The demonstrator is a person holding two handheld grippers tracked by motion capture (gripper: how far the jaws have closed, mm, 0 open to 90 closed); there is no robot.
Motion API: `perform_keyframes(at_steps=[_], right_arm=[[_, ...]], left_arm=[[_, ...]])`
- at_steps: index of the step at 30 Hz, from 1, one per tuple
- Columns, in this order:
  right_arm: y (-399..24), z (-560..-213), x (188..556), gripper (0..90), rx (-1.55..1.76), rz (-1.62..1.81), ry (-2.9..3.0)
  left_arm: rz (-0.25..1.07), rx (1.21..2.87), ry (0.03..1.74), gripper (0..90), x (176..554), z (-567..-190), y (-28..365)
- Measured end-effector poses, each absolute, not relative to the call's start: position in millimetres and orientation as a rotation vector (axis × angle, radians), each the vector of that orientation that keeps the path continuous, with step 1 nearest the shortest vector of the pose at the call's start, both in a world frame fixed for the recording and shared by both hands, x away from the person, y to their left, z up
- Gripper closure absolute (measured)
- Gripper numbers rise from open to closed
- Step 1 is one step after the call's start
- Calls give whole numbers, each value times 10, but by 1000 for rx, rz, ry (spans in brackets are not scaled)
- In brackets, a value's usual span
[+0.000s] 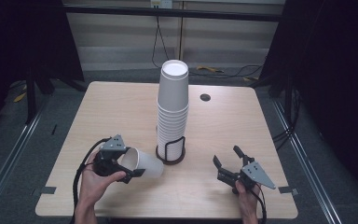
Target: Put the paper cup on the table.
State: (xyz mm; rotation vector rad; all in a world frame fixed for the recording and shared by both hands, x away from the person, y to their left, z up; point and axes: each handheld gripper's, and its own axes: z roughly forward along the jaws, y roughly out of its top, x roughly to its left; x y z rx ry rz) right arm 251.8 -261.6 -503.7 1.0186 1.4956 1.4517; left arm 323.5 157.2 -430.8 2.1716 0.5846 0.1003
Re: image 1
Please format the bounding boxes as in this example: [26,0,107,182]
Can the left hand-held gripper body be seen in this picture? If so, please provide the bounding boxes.
[92,133,131,177]

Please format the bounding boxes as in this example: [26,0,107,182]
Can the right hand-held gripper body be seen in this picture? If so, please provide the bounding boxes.
[216,157,277,190]

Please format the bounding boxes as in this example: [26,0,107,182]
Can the single white paper cup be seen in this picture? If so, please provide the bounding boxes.
[119,147,165,179]

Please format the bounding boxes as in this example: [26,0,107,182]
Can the black wire cup holder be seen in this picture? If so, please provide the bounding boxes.
[155,135,186,166]

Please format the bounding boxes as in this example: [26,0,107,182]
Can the stack of white paper cups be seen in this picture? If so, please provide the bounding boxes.
[156,59,190,162]

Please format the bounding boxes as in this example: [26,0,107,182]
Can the person's right hand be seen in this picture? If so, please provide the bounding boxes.
[232,180,262,217]

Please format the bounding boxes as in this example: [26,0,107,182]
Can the person's left hand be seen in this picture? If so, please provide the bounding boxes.
[79,152,127,206]

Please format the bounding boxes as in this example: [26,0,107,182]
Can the grey tape strip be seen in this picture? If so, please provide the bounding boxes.
[278,186,299,196]
[31,186,58,196]

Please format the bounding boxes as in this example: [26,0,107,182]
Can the black metal stand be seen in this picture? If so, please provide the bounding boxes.
[24,55,90,125]

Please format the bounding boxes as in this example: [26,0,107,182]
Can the yellow tape scrap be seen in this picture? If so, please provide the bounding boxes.
[13,84,28,104]

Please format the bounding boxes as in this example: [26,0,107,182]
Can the dark curtain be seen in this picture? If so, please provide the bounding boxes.
[258,0,358,198]
[0,0,86,139]

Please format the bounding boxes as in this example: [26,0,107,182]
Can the black horizontal bar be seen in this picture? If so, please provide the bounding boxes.
[62,4,284,23]

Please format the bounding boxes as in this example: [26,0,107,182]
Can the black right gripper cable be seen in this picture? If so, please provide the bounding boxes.
[251,183,268,224]

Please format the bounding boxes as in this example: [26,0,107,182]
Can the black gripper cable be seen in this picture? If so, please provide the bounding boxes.
[69,137,111,224]
[251,183,268,224]

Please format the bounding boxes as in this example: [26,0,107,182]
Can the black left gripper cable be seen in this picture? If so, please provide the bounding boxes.
[69,137,111,224]

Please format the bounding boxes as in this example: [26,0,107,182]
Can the bundle of black cables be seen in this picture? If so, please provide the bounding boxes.
[271,88,302,152]

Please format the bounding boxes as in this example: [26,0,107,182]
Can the metal floor rail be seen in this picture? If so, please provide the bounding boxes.
[272,98,343,224]
[0,101,46,217]

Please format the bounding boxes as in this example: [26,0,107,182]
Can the black floor cable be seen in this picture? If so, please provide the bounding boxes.
[188,63,265,78]

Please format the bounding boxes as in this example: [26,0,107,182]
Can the black hanging cable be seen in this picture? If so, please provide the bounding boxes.
[150,14,171,69]

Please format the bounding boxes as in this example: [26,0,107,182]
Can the white wall socket box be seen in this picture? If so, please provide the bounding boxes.
[149,0,173,9]

